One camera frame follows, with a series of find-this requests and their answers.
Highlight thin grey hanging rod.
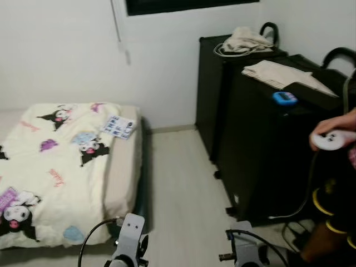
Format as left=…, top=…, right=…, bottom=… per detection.
left=111, top=0, right=132, bottom=65

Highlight cream cartoon-print comforter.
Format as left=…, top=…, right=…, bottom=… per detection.
left=0, top=102, right=126, bottom=249

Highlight dark window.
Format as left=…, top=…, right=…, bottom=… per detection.
left=125, top=0, right=260, bottom=16

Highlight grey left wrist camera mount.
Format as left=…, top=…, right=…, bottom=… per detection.
left=117, top=213, right=147, bottom=263

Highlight black flat board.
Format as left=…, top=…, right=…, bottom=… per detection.
left=288, top=82, right=343, bottom=110

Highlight thin white power cable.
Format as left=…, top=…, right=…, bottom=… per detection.
left=267, top=149, right=322, bottom=221

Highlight black curved handle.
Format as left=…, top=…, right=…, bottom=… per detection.
left=259, top=22, right=280, bottom=48
left=322, top=47, right=356, bottom=71

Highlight blue round timer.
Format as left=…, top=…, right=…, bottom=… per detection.
left=271, top=91, right=299, bottom=107

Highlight white handheld controller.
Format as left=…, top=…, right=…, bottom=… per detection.
left=311, top=129, right=356, bottom=151

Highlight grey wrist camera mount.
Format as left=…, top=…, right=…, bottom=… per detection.
left=231, top=221, right=263, bottom=265
left=117, top=213, right=147, bottom=263

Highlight folded beige cloth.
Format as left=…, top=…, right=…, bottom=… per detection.
left=241, top=60, right=338, bottom=98

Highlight bed with white sheet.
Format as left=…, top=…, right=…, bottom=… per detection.
left=0, top=103, right=144, bottom=251

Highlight person hand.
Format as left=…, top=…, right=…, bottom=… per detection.
left=309, top=117, right=343, bottom=151

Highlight crumpled beige cloth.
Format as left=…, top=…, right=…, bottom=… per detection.
left=222, top=26, right=274, bottom=55

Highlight black wardrobe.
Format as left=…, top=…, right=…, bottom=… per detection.
left=214, top=54, right=356, bottom=224
left=195, top=36, right=288, bottom=163

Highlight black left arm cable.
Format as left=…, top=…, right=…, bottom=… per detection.
left=77, top=217, right=125, bottom=267

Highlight black yellow-trimmed shorts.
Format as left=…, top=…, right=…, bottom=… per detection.
left=310, top=177, right=356, bottom=250

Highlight person bare lower leg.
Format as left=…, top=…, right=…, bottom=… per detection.
left=300, top=220, right=338, bottom=267

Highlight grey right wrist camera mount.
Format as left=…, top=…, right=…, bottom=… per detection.
left=231, top=221, right=263, bottom=265

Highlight white book blue lettering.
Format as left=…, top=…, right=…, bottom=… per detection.
left=102, top=115, right=137, bottom=140

